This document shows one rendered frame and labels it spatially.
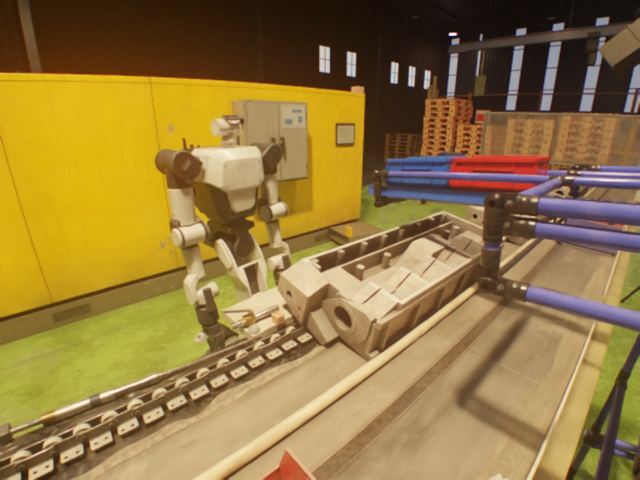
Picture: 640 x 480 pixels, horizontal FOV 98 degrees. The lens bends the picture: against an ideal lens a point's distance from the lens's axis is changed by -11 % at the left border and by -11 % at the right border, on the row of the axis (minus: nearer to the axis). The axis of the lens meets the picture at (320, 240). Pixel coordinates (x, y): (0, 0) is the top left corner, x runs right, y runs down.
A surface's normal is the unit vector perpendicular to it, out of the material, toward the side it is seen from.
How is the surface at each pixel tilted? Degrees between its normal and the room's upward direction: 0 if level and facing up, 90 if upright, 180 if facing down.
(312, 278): 30
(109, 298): 90
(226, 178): 90
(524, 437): 2
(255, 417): 0
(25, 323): 90
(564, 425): 0
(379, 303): 22
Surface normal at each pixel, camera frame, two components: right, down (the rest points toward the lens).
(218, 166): 0.09, 0.27
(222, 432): 0.00, -0.94
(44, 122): 0.65, 0.26
